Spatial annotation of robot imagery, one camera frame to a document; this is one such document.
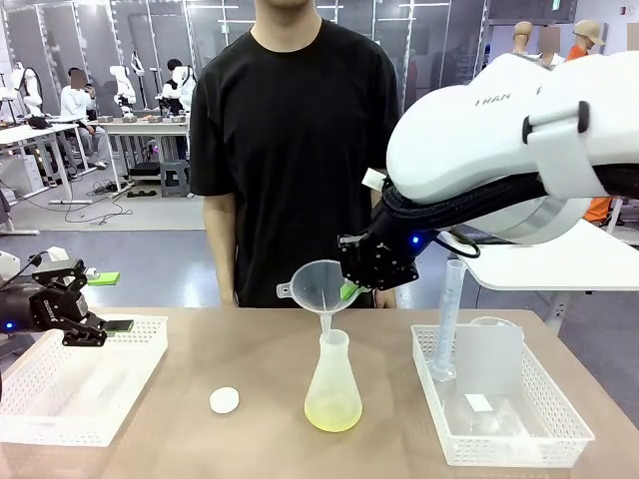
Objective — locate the seated person in white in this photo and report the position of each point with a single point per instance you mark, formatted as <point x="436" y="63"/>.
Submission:
<point x="75" y="102"/>

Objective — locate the clear plastic graduated cylinder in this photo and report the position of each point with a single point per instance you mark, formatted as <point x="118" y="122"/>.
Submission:
<point x="449" y="309"/>

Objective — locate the translucent plastic Erlenmeyer flask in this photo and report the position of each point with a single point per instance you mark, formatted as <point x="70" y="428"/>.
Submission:
<point x="332" y="394"/>

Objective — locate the small white label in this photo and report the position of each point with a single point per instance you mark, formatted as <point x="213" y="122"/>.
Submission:
<point x="479" y="402"/>

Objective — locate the person's right forearm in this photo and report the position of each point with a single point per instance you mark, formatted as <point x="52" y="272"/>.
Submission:
<point x="219" y="239"/>

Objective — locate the person in black T-shirt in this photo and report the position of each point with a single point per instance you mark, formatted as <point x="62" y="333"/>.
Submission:
<point x="289" y="125"/>

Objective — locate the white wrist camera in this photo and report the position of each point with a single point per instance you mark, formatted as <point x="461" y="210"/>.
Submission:
<point x="57" y="254"/>
<point x="373" y="178"/>

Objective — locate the long white workbench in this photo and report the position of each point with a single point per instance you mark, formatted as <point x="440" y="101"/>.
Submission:
<point x="145" y="127"/>

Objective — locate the person's right hand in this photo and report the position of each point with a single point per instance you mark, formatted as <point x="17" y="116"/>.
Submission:
<point x="229" y="299"/>

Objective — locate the white box under desk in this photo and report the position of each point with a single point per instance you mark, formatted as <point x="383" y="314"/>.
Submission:
<point x="25" y="174"/>

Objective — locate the black bag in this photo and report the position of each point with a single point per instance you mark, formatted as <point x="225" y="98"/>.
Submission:
<point x="40" y="122"/>

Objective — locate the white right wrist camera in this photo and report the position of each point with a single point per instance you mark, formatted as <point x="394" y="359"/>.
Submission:
<point x="373" y="178"/>

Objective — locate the mannequin in grey shirt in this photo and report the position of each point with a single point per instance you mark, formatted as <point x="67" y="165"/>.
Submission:
<point x="523" y="35"/>

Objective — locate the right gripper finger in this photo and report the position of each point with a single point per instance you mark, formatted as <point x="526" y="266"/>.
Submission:
<point x="351" y="290"/>
<point x="347" y="259"/>

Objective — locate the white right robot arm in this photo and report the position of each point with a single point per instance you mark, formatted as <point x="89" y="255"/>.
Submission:
<point x="474" y="130"/>

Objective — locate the black box under workbench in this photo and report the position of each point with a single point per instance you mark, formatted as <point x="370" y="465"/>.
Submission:
<point x="145" y="169"/>

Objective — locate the white perforated basket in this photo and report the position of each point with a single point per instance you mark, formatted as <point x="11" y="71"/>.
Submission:
<point x="549" y="414"/>
<point x="75" y="389"/>

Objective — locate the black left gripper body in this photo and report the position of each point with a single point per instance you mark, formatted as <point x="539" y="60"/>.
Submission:
<point x="55" y="309"/>

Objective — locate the grey plastic step stool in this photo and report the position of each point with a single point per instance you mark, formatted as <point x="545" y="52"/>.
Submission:
<point x="175" y="177"/>

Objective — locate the mannequin in orange with cap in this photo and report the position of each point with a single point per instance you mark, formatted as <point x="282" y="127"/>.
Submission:
<point x="589" y="32"/>

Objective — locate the white office desk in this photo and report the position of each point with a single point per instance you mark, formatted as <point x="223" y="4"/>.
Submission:
<point x="30" y="134"/>

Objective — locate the clear plastic measuring beaker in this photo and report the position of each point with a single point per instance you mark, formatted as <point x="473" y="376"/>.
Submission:
<point x="489" y="359"/>

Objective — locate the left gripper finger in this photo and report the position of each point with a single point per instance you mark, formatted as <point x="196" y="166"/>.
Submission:
<point x="85" y="334"/>
<point x="75" y="277"/>

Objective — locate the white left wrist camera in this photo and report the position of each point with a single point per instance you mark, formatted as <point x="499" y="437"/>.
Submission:
<point x="57" y="254"/>

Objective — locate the clear plastic bag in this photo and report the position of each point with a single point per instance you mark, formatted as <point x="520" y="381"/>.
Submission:
<point x="506" y="421"/>

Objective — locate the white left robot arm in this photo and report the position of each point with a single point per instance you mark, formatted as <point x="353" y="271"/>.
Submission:
<point x="15" y="309"/>

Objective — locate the person's left hand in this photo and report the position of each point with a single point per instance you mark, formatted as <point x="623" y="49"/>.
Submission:
<point x="385" y="299"/>

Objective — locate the translucent plastic funnel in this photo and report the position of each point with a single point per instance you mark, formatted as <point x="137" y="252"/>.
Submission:
<point x="314" y="284"/>

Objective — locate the figure in blue floral clothes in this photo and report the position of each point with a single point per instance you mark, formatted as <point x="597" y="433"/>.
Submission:
<point x="549" y="40"/>

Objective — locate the round white flask cap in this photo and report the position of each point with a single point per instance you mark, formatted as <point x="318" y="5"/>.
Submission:
<point x="224" y="400"/>

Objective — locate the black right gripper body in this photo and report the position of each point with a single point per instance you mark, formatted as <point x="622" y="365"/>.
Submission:
<point x="384" y="264"/>

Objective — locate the black power strip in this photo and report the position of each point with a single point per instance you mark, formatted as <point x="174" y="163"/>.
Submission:
<point x="145" y="193"/>

